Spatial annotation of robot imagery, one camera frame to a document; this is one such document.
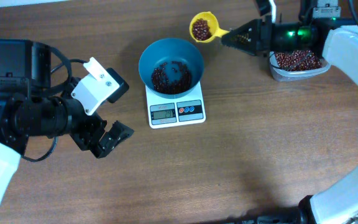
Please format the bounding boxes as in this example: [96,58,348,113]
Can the red beans in container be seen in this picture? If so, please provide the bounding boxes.
[274,50,322,72]

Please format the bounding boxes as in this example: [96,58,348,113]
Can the black cable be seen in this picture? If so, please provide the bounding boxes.
[20,46,88,162]
[264,0,358,71]

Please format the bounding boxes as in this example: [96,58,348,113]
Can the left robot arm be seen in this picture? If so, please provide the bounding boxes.
[0,39,133,204]

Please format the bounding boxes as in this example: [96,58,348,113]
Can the left black cable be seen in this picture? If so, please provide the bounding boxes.
[20,46,88,162]

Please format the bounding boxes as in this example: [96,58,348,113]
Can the white digital kitchen scale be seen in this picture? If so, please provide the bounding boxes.
[145,82,206,129]

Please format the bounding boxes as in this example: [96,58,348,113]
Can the yellow measuring scoop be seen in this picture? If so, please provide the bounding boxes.
[189,11,229,44]

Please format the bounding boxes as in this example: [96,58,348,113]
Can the right black cable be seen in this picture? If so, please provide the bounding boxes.
[264,0,358,71]

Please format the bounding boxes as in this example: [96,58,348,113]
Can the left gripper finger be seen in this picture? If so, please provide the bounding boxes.
[106,68,129,103]
[90,121,134,159]

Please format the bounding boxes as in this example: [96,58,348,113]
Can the red beans in bowl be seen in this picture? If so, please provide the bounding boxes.
[150,61,192,95]

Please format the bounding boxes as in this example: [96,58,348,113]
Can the red beans in scoop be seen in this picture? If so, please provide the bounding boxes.
[191,19,212,41]

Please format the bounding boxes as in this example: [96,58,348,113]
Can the teal plastic bowl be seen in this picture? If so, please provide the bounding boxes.
[139,38,204,98]

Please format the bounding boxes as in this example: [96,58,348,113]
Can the clear plastic bean container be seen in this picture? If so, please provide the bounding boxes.
[269,52,331,82]

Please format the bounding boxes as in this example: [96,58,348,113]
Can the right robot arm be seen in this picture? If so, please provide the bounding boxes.
[224,69,358,223]

